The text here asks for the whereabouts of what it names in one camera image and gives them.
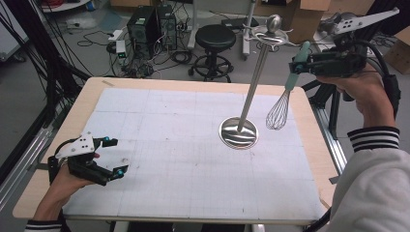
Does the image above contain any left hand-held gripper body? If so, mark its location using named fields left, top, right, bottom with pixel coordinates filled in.
left=47, top=131, right=112, bottom=188

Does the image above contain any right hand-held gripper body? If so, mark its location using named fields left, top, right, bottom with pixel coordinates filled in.
left=307, top=8, right=400, bottom=79

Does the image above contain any whisk with mint green handle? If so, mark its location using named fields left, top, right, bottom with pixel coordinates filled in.
left=265, top=41, right=312, bottom=131

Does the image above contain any stainless steel utensil stand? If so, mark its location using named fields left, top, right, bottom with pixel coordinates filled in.
left=218, top=14, right=296, bottom=151

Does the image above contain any person's left hand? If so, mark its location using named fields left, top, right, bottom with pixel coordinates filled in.
left=47, top=163, right=96, bottom=202

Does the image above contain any person's right hand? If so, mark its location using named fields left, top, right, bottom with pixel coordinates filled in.
left=317, top=69, right=396, bottom=129

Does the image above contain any brown cardboard box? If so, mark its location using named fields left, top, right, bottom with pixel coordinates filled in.
left=283, top=0, right=333, bottom=44
left=383, top=26, right=410, bottom=75

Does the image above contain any white grid mat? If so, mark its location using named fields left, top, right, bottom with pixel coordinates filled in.
left=62, top=87, right=325, bottom=223

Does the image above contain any flat black device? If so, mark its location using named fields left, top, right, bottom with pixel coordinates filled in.
left=220, top=16, right=260, bottom=30

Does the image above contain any black round stool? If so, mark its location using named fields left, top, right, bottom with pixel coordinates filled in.
left=188, top=23, right=239, bottom=83

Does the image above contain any white power strip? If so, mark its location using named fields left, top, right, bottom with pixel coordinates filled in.
left=107, top=29, right=129, bottom=60

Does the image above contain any black computer tower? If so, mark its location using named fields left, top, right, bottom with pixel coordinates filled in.
left=156, top=4, right=179, bottom=51
left=126, top=5, right=160, bottom=60

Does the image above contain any round white table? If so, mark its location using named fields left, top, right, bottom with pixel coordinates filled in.
left=41, top=0, right=92, bottom=14

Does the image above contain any thick black gripper cable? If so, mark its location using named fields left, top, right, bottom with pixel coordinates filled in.
left=357, top=39, right=402, bottom=119

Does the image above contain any aluminium frame rail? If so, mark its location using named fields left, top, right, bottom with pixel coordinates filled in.
left=0, top=124, right=56, bottom=212
left=308, top=80, right=348, bottom=177

